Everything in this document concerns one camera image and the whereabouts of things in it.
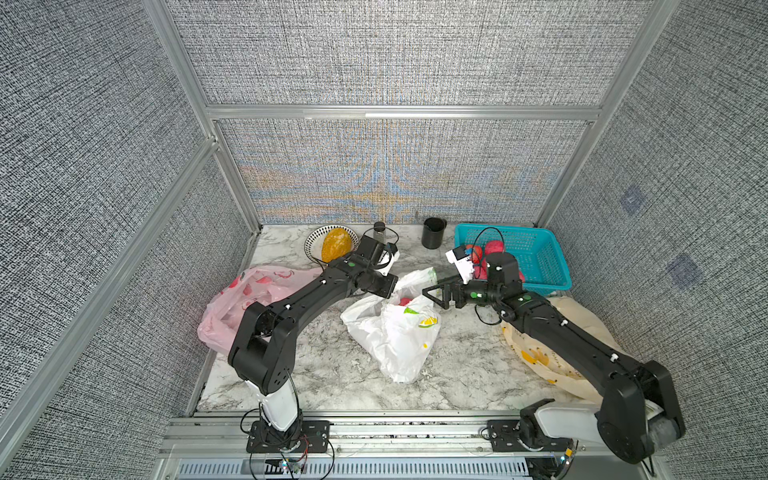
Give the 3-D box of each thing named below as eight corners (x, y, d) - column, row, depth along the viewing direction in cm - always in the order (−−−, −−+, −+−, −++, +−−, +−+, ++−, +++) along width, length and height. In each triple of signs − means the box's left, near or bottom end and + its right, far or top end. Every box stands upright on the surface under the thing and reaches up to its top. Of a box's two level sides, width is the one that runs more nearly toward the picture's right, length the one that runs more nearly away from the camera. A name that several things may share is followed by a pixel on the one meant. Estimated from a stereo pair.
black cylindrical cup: (422, 248, 114) (424, 235, 109) (420, 230, 120) (422, 217, 115) (445, 248, 114) (448, 235, 109) (442, 230, 120) (445, 217, 115)
